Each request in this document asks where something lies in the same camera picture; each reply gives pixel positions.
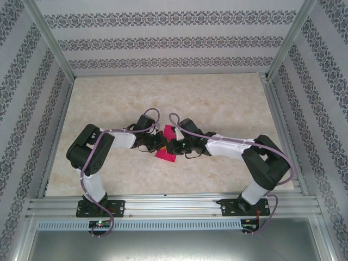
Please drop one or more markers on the pink square paper sheet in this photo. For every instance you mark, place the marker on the pink square paper sheet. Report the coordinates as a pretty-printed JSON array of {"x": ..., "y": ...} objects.
[{"x": 166, "y": 157}]

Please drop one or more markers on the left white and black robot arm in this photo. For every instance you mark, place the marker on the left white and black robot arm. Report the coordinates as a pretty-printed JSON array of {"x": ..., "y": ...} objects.
[{"x": 95, "y": 187}]

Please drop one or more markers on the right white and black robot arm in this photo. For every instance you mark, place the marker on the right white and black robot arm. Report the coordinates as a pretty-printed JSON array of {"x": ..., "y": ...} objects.
[{"x": 254, "y": 193}]

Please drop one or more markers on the grey metal sheet tray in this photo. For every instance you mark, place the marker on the grey metal sheet tray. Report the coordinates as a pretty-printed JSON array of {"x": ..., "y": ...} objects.
[{"x": 174, "y": 244}]

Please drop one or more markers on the left small circuit board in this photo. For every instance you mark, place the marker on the left small circuit board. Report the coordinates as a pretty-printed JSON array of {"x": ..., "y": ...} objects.
[{"x": 100, "y": 224}]

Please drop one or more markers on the small circuit board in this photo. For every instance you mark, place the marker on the small circuit board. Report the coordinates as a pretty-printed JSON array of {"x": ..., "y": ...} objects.
[
  {"x": 248, "y": 225},
  {"x": 100, "y": 224}
]

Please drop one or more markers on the right small circuit board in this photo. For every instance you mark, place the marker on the right small circuit board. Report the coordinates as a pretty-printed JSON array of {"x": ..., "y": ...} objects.
[{"x": 248, "y": 225}]

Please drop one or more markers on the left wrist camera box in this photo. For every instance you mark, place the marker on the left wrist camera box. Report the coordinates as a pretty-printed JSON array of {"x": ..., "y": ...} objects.
[{"x": 159, "y": 132}]

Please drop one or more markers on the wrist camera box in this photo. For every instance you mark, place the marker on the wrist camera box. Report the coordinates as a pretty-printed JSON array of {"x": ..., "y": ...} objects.
[
  {"x": 178, "y": 134},
  {"x": 159, "y": 132}
]

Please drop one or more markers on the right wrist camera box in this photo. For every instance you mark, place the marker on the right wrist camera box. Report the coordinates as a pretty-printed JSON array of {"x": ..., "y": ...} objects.
[{"x": 178, "y": 134}]

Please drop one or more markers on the aluminium mounting rail beam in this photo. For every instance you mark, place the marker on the aluminium mounting rail beam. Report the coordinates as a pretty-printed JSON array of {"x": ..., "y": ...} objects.
[{"x": 174, "y": 206}]

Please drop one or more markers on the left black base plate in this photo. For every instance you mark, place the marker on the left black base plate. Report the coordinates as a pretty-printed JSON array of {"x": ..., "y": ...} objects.
[{"x": 118, "y": 206}]

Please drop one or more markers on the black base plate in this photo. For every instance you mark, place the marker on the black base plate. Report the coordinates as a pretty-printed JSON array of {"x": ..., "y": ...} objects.
[
  {"x": 118, "y": 206},
  {"x": 228, "y": 208}
]

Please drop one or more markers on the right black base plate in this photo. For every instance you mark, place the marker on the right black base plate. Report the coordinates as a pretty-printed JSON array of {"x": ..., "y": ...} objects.
[{"x": 228, "y": 208}]

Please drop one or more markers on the left aluminium side rail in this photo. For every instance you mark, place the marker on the left aluminium side rail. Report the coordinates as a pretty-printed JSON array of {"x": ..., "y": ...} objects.
[{"x": 61, "y": 117}]

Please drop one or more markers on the aluminium side rail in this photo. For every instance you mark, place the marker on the aluminium side rail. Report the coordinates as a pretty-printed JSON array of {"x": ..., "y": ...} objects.
[
  {"x": 61, "y": 117},
  {"x": 279, "y": 114}
]

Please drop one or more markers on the right aluminium side rail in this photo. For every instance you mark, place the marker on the right aluminium side rail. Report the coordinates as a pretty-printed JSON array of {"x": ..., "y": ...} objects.
[{"x": 279, "y": 114}]

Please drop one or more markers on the left aluminium frame post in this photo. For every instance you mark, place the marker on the left aluminium frame post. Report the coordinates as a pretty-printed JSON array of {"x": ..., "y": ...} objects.
[{"x": 51, "y": 38}]

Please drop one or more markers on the aluminium frame post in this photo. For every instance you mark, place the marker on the aluminium frame post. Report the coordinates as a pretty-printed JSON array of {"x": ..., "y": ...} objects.
[
  {"x": 292, "y": 38},
  {"x": 51, "y": 38}
]

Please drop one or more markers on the right aluminium frame post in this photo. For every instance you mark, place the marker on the right aluminium frame post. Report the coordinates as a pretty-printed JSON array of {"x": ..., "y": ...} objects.
[{"x": 292, "y": 38}]

